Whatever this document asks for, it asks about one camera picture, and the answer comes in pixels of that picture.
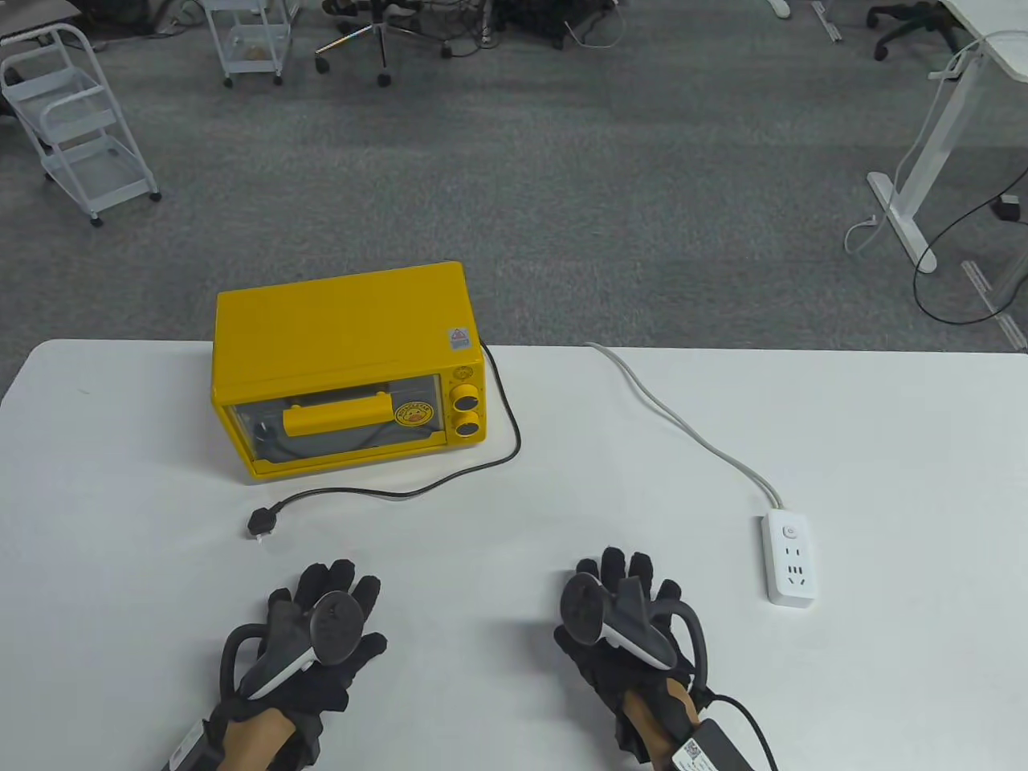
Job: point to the person's left hand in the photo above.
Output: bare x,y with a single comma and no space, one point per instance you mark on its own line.
329,683

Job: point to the person's right hand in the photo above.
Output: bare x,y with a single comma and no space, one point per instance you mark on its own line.
602,666

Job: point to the person's right thumb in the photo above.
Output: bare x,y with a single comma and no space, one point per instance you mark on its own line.
564,641

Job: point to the person's right middle finger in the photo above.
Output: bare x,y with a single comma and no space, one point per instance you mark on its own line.
613,566

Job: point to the person's left middle finger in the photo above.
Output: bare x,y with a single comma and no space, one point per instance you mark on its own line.
340,575

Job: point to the person's left little finger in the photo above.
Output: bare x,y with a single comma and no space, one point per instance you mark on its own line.
280,602

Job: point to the person's left thumb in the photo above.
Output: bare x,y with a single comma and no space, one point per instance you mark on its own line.
371,646

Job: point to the person's right little finger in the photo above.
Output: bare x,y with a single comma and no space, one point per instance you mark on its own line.
669,596

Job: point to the person's left forearm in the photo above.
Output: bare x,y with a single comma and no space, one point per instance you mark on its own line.
253,743

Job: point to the person's right forearm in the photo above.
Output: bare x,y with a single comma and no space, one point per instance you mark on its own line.
654,727

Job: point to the grey controller on left glove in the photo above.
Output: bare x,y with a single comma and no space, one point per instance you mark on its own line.
331,626

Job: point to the grey controller on glove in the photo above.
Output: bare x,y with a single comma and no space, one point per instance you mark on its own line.
331,626
626,626

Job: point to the grey controller on right glove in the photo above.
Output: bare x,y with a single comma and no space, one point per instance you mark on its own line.
626,626

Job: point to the white power strip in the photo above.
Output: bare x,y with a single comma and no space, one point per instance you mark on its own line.
790,562

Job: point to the yellow toaster oven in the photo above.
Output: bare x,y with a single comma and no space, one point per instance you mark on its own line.
337,321

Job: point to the black power adapter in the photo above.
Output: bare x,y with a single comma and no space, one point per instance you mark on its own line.
1006,208

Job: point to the office chair with chrome base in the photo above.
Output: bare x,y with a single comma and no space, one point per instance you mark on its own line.
377,36

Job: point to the office chair with black base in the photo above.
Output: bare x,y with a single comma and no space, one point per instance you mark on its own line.
911,20

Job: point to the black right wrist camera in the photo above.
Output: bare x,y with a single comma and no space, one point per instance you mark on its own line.
711,751

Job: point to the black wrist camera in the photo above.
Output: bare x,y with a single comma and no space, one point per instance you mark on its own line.
711,751
186,751

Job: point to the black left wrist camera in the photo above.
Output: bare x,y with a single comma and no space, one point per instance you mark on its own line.
186,751

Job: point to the white desk frame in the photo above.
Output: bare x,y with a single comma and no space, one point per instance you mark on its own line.
923,161

